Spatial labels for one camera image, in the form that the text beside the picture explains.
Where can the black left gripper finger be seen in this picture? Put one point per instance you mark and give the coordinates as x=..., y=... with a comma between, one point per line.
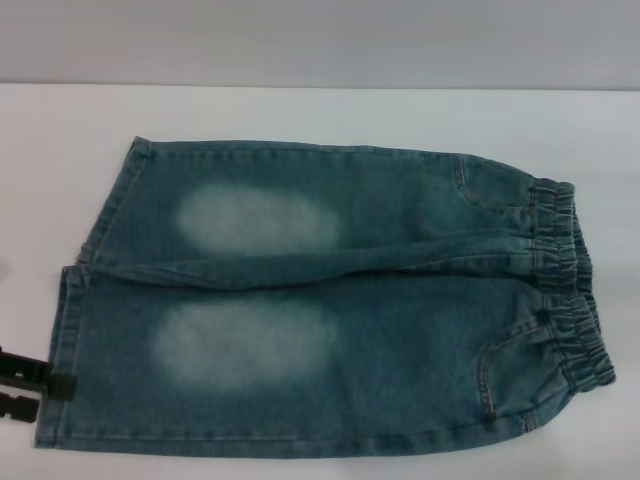
x=30, y=370
x=17, y=407

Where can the blue denim shorts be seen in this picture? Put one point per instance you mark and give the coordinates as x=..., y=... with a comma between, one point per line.
x=350, y=225

